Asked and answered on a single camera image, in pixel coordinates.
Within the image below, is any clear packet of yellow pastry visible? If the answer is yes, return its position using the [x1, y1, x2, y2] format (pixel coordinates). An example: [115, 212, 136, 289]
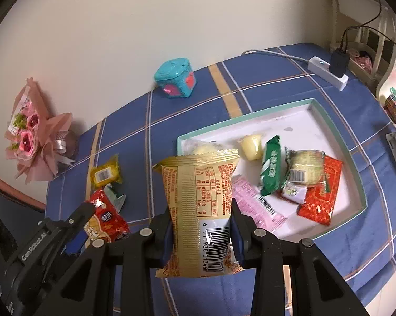
[185, 140, 223, 157]

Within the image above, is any black cable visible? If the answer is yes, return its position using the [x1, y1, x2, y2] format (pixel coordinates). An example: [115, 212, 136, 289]
[339, 0, 396, 53]

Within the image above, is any black charger plug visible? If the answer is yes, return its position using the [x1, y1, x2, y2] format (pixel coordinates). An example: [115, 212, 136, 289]
[330, 49, 350, 77]

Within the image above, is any yellow snack packet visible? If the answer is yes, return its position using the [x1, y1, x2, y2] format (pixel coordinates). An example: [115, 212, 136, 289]
[90, 154, 123, 190]

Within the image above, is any white power cable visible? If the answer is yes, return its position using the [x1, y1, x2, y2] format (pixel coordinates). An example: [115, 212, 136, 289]
[241, 49, 312, 64]

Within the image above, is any pink flower bouquet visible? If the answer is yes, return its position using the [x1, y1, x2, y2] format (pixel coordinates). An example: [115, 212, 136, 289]
[5, 78, 76, 185]

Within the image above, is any brown wooden furniture edge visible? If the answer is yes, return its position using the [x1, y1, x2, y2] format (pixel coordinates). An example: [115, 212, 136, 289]
[0, 174, 47, 212]

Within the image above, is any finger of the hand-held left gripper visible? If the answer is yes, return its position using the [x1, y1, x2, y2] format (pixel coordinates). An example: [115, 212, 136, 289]
[64, 202, 96, 229]
[65, 228, 88, 257]

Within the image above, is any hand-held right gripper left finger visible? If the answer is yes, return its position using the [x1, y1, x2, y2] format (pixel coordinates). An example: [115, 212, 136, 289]
[45, 206, 174, 316]

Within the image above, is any pale green snack packet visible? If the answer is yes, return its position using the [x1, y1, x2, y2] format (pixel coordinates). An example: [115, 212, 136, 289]
[104, 184, 128, 213]

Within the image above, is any red gold-patterned snack packet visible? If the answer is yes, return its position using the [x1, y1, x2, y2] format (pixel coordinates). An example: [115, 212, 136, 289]
[297, 156, 344, 227]

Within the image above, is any teal tin with pink hearts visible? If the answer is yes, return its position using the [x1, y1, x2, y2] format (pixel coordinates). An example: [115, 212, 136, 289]
[153, 57, 197, 100]

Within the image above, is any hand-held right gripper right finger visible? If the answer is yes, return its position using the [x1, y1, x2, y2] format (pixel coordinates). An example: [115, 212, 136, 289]
[230, 199, 363, 316]

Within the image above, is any beige orange snack packet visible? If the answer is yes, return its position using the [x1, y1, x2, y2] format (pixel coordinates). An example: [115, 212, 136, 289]
[153, 148, 245, 279]

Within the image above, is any blue plaid cloth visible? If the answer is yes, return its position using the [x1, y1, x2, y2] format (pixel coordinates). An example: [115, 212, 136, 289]
[45, 43, 396, 316]

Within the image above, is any white power strip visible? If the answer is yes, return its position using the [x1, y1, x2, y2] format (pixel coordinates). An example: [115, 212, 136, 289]
[308, 57, 349, 91]

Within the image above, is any white tray with teal rim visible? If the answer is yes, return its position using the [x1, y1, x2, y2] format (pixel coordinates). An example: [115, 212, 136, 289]
[176, 98, 367, 241]

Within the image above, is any pale yellow jelly cup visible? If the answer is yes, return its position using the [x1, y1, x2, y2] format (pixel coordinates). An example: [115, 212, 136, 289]
[239, 134, 265, 161]

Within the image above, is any clear green noodle cake packet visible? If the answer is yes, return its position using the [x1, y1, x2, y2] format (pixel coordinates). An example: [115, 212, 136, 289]
[285, 149, 326, 186]

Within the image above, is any white wooden chair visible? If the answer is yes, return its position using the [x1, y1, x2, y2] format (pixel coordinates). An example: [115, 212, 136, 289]
[330, 0, 396, 83]

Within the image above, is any pink snack packet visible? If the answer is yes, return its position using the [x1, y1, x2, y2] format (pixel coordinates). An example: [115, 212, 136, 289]
[231, 175, 287, 234]

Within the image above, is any pink cloth item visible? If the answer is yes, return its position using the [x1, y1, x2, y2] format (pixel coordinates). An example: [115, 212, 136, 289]
[353, 51, 374, 73]

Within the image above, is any red cartoon snack packet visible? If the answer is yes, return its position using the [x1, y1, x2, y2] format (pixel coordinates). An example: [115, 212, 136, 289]
[84, 189, 131, 244]

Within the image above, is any white curved holder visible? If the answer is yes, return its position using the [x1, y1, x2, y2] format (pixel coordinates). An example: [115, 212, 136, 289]
[376, 66, 396, 106]

